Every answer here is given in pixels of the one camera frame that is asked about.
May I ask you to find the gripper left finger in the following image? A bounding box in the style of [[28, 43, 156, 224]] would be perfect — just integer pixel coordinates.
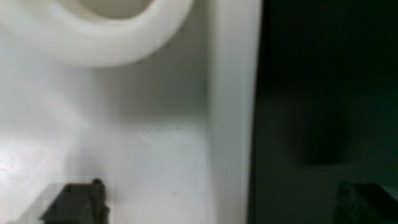
[[39, 179, 110, 224]]

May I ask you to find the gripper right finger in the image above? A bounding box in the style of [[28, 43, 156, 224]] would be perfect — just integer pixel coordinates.
[[332, 182, 398, 224]]

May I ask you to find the white square tabletop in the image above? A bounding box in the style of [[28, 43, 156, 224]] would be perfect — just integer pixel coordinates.
[[0, 0, 261, 224]]

